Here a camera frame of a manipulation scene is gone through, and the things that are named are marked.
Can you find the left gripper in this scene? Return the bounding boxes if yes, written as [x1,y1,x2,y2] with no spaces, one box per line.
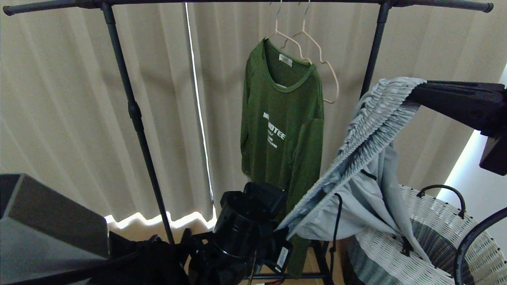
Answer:
[188,191,294,285]

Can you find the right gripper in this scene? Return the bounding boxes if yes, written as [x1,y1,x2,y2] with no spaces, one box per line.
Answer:
[478,88,507,177]

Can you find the green printed shirt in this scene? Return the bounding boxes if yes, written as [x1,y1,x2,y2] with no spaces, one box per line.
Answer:
[240,38,324,277]

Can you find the pale grey shorts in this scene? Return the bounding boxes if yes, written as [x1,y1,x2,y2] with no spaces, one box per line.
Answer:
[276,76,433,274]

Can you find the pink clothes hanger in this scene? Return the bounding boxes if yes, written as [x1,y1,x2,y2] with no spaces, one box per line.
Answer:
[265,0,313,88]
[280,0,340,104]

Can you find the white laundry basket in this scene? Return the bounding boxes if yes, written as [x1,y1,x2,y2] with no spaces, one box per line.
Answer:
[343,184,507,285]

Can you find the black clothes rack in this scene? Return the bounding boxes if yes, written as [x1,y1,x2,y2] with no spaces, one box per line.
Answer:
[2,0,494,285]

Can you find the beige curtain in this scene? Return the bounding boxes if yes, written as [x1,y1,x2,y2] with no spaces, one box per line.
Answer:
[0,0,507,232]

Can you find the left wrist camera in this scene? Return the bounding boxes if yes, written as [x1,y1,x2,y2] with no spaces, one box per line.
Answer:
[242,181,288,222]

